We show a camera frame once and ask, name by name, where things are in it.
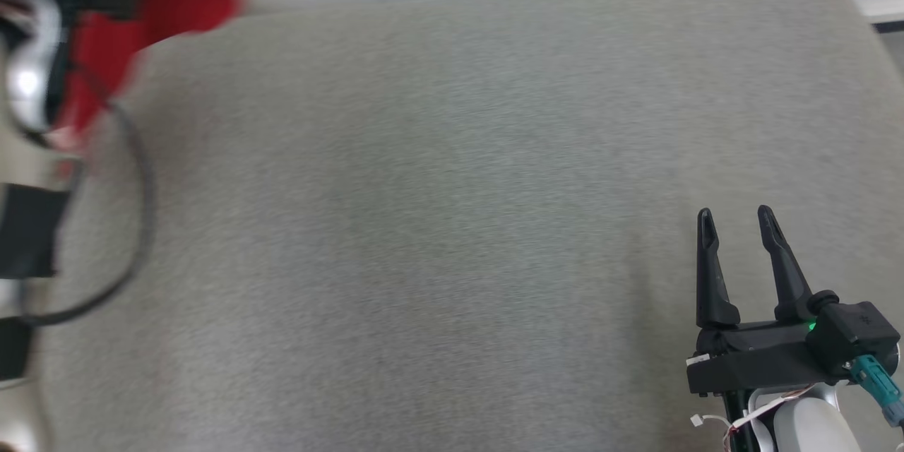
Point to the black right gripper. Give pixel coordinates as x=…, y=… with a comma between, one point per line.
x=756, y=360

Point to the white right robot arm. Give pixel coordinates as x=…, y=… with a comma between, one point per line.
x=812, y=424

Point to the dark skirting board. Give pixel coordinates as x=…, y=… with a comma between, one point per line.
x=888, y=25

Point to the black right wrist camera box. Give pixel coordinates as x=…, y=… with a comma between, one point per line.
x=858, y=332

